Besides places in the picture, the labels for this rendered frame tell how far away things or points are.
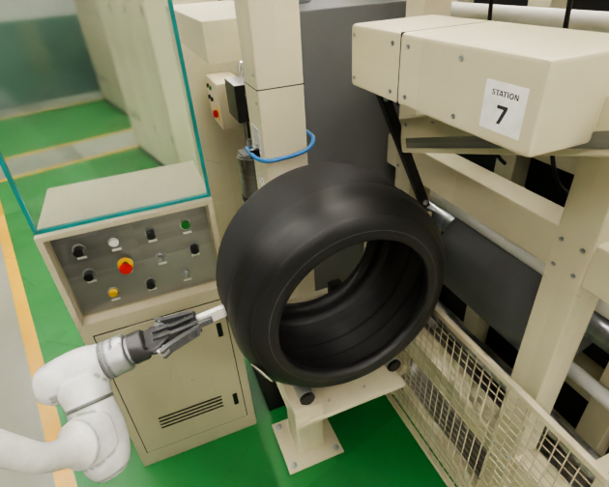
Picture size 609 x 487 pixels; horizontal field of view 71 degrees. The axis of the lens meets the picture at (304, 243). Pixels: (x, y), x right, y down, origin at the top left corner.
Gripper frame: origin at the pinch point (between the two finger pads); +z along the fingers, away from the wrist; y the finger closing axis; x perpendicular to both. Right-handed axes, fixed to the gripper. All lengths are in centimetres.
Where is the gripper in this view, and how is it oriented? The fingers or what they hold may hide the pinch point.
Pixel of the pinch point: (212, 315)
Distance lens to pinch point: 108.2
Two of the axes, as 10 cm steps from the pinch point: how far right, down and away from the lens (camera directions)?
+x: 1.9, 7.9, 5.8
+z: 9.1, -3.7, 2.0
